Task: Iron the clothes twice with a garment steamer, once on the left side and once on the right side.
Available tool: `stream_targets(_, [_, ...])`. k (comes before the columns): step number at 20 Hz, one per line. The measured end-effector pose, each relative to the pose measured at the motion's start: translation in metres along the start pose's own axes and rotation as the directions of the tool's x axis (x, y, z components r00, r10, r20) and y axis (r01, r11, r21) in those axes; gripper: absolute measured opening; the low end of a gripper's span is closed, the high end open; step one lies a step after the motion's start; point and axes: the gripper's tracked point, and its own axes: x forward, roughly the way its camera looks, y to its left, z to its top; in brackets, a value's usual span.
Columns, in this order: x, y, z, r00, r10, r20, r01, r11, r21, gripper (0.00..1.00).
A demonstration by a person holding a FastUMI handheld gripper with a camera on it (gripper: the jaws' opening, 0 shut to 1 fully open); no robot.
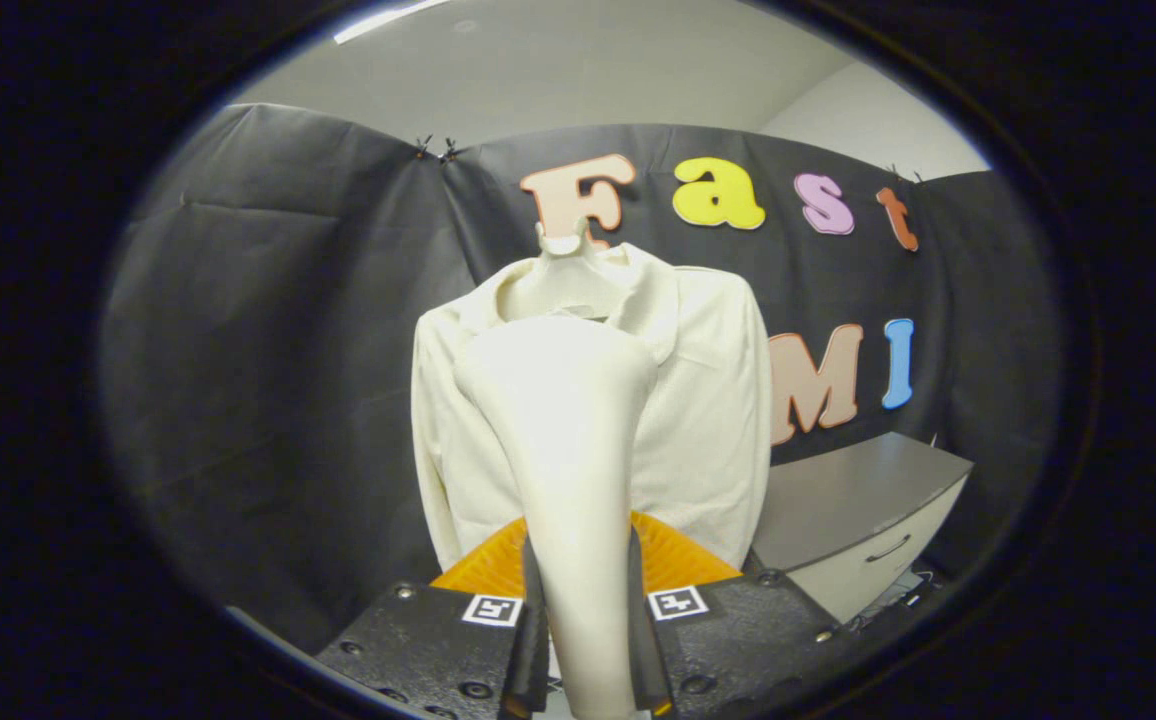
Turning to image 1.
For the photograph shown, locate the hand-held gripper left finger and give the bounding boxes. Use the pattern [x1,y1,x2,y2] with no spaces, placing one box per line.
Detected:
[316,515,551,720]

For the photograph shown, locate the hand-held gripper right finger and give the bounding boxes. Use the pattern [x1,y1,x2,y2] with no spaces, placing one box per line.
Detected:
[628,510,859,720]

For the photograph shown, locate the cream button shirt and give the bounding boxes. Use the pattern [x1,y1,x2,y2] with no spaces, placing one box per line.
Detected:
[410,240,774,571]

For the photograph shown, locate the white garment steamer head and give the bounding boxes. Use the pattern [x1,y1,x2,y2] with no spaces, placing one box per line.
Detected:
[453,315,661,720]

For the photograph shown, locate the grey cabinet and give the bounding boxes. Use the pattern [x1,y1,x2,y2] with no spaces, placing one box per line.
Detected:
[746,430,974,626]

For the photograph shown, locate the white plastic hanger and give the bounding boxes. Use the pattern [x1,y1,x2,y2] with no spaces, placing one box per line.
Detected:
[498,220,639,323]

